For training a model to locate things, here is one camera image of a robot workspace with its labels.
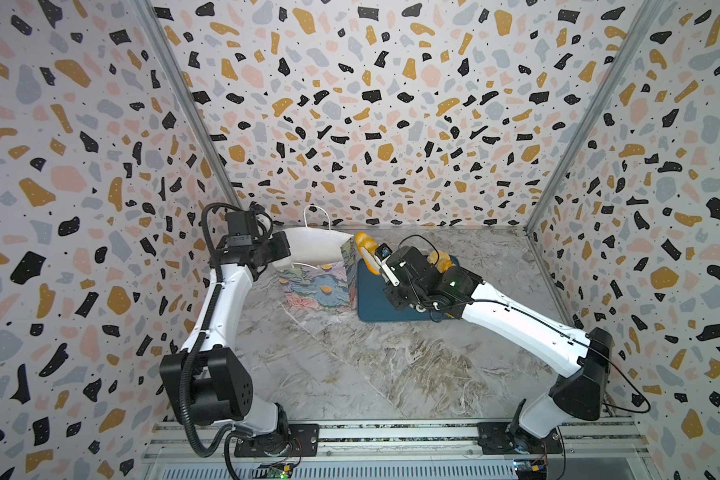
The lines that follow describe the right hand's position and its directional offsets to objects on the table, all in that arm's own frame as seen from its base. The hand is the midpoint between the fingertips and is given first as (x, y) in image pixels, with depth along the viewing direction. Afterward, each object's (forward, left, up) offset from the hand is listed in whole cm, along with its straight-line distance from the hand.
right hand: (387, 278), depth 74 cm
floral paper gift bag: (+5, +17, -3) cm, 18 cm away
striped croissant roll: (+9, +5, +1) cm, 10 cm away
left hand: (+13, +28, +1) cm, 30 cm away
